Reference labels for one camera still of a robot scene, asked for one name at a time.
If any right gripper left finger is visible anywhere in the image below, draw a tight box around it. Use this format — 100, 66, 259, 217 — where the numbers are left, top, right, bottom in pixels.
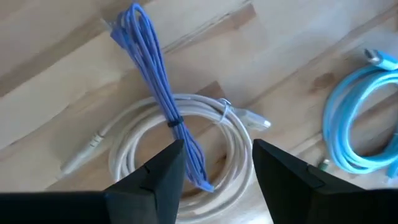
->
0, 138, 185, 224

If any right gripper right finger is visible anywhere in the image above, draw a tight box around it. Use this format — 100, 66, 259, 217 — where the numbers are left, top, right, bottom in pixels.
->
252, 138, 398, 224

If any light blue cable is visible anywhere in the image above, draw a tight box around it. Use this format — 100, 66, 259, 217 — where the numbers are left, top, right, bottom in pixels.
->
321, 47, 398, 184

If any purple cable bundle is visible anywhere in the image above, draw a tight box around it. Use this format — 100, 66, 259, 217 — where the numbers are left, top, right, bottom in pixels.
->
106, 2, 216, 194

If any white coiled cable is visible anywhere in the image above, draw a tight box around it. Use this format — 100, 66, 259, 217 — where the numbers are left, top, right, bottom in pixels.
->
58, 93, 272, 223

